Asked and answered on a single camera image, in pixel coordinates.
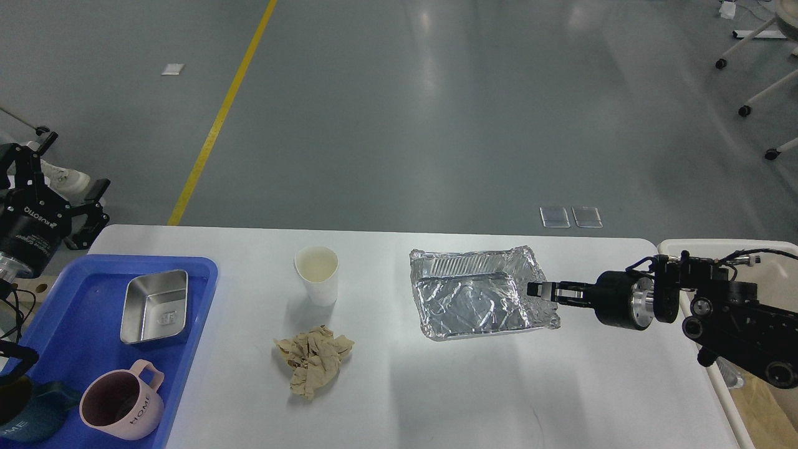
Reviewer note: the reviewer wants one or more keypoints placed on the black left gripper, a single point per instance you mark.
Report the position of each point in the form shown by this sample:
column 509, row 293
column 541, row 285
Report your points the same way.
column 36, row 220

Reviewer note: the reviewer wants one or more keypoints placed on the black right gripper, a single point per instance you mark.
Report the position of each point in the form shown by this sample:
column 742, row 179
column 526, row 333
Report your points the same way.
column 620, row 299

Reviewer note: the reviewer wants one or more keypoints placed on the aluminium foil tray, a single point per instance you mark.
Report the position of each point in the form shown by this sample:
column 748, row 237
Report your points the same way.
column 474, row 294

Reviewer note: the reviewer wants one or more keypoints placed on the stainless steel rectangular container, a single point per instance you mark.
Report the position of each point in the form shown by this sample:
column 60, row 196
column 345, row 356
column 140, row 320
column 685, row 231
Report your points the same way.
column 156, row 310

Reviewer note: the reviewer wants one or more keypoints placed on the pink mug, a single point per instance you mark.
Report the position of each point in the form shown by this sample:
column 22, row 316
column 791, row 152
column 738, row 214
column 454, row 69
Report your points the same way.
column 125, row 403

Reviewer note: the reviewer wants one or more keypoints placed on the white paper cup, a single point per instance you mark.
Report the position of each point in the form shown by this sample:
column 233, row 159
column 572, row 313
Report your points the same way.
column 317, row 267

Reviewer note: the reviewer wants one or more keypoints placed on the brown paper napkin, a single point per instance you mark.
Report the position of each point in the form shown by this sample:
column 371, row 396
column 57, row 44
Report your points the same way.
column 314, row 357

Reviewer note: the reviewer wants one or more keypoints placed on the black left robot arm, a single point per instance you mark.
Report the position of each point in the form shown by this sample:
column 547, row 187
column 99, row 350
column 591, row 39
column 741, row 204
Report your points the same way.
column 23, row 358

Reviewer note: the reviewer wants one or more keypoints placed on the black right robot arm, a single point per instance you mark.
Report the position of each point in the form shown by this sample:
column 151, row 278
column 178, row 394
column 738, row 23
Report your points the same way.
column 725, row 317

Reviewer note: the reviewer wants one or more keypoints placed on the person in grey trousers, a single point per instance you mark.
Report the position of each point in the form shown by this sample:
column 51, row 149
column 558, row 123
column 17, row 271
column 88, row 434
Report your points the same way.
column 68, row 183

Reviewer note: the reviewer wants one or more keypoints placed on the black caster left stand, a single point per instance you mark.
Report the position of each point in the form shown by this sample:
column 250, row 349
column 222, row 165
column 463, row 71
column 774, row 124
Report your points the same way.
column 22, row 118

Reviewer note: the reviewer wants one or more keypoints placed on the left clear floor plate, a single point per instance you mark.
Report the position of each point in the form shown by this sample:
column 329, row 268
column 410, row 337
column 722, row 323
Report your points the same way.
column 554, row 217

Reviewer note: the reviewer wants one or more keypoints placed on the clear floor plate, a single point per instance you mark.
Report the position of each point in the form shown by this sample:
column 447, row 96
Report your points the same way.
column 587, row 217
column 554, row 217

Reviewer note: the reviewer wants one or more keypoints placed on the right clear floor plate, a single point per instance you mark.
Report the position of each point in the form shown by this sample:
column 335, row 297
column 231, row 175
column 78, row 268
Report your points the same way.
column 587, row 217

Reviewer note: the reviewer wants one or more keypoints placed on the blue plastic tray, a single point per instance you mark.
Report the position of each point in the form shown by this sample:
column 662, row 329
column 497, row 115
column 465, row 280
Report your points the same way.
column 77, row 336

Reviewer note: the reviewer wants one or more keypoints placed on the white paper scrap on floor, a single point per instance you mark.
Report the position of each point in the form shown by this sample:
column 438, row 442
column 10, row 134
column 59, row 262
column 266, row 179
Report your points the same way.
column 173, row 69

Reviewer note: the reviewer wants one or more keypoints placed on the blue mug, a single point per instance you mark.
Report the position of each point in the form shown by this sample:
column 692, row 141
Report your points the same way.
column 32, row 412

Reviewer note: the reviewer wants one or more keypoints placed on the white plastic bin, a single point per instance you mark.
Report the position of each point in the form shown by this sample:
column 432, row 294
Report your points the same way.
column 760, row 415

